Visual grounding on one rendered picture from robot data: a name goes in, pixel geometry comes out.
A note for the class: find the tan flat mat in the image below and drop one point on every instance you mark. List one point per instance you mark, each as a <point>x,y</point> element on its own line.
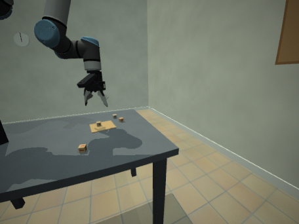
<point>104,126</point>

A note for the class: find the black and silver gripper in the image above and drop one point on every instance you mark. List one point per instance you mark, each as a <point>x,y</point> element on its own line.
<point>96,86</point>

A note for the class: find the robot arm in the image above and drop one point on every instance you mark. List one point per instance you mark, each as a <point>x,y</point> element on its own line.
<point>51,32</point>

